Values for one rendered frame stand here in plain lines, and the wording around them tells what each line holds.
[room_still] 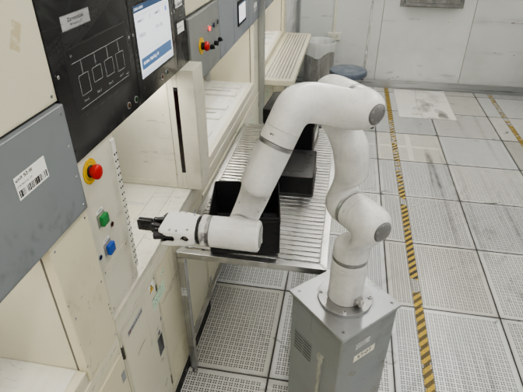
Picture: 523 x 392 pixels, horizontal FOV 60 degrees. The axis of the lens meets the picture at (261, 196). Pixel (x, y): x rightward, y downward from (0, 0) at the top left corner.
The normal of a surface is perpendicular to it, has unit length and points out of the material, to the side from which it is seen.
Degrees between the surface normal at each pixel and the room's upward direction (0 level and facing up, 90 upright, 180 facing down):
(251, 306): 0
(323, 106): 76
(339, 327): 0
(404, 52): 90
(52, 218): 90
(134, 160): 90
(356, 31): 90
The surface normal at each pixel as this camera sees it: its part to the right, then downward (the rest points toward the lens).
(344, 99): -0.19, 0.08
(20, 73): 0.98, 0.10
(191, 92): -0.18, 0.53
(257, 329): 0.00, -0.84
